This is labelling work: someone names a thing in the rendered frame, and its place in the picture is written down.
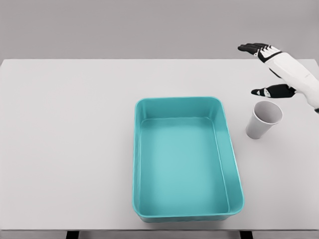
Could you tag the white paper cup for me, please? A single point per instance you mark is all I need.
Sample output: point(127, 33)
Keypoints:
point(263, 119)

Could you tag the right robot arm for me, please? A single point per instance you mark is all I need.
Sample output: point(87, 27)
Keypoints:
point(312, 92)

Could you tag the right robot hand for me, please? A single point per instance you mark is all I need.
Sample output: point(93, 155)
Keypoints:
point(286, 66)

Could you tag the teal rectangular plastic basket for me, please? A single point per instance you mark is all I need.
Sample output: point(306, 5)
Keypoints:
point(184, 159)

